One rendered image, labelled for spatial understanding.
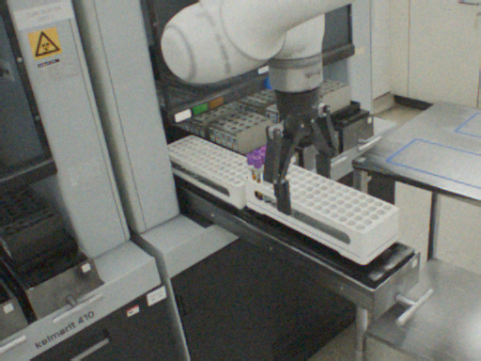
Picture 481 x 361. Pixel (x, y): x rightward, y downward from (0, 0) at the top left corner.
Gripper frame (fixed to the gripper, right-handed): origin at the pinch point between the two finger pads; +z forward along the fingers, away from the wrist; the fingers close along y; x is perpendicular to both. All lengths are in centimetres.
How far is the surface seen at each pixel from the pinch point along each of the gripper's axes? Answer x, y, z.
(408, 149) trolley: 1.5, 36.6, 6.9
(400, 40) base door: 134, 230, 44
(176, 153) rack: 38.5, -3.0, 2.7
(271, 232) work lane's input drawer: 3.8, -5.7, 8.1
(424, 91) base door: 115, 229, 75
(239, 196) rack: 14.0, -4.7, 4.2
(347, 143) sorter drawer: 23.6, 40.6, 13.0
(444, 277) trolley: 1, 60, 61
